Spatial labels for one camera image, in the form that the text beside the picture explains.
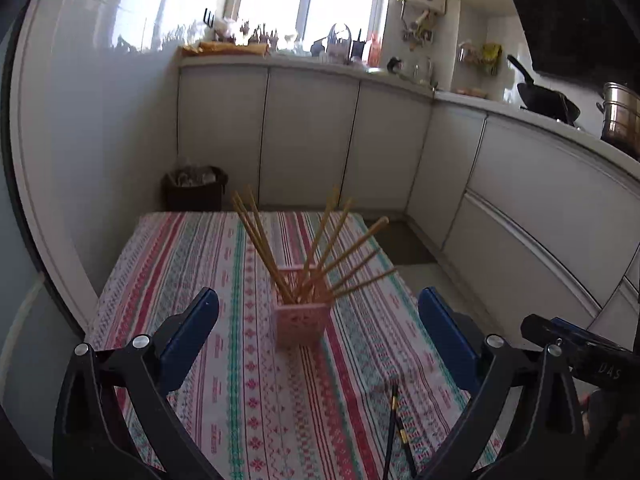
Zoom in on striped patterned tablecloth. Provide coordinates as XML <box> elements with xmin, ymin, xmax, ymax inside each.
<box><xmin>85</xmin><ymin>210</ymin><xmax>503</xmax><ymax>480</ymax></box>

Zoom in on pink plastic basket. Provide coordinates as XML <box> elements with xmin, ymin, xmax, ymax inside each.
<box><xmin>271</xmin><ymin>262</ymin><xmax>333</xmax><ymax>348</ymax></box>

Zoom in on row of small ornaments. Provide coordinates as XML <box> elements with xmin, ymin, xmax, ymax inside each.
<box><xmin>202</xmin><ymin>7</ymin><xmax>281</xmax><ymax>46</ymax></box>

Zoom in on brown paper package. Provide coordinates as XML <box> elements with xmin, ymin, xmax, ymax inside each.
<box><xmin>181</xmin><ymin>42</ymin><xmax>271</xmax><ymax>57</ymax></box>

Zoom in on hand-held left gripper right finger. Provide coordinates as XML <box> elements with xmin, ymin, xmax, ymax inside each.
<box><xmin>417</xmin><ymin>287</ymin><xmax>586</xmax><ymax>480</ymax></box>

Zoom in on black range hood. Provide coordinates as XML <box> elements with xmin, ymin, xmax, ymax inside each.
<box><xmin>497</xmin><ymin>0</ymin><xmax>640</xmax><ymax>86</ymax></box>

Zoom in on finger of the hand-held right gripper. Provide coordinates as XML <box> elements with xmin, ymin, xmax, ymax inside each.
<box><xmin>520</xmin><ymin>314</ymin><xmax>598</xmax><ymax>356</ymax></box>

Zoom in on dark trash bin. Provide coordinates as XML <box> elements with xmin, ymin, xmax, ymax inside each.
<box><xmin>165</xmin><ymin>162</ymin><xmax>228</xmax><ymax>212</ymax></box>

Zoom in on bunch of wooden chopsticks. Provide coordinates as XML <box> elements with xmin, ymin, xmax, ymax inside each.
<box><xmin>231</xmin><ymin>185</ymin><xmax>398</xmax><ymax>306</ymax></box>

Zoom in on white kitchen cabinets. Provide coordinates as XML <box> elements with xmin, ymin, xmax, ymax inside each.
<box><xmin>177</xmin><ymin>60</ymin><xmax>640</xmax><ymax>356</ymax></box>

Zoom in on water heater pipes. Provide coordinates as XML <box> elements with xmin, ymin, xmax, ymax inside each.
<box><xmin>401</xmin><ymin>9</ymin><xmax>435</xmax><ymax>51</ymax></box>

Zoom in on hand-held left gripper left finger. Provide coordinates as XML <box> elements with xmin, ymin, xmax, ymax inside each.
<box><xmin>52</xmin><ymin>287</ymin><xmax>221</xmax><ymax>480</ymax></box>

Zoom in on steel steamer pot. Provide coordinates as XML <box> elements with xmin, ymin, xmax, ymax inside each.
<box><xmin>596</xmin><ymin>81</ymin><xmax>640</xmax><ymax>156</ymax></box>

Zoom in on green bag on wall rack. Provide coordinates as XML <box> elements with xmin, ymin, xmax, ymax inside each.
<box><xmin>481</xmin><ymin>43</ymin><xmax>502</xmax><ymax>76</ymax></box>

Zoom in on black wok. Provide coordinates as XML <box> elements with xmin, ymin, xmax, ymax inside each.
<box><xmin>506</xmin><ymin>54</ymin><xmax>582</xmax><ymax>126</ymax></box>

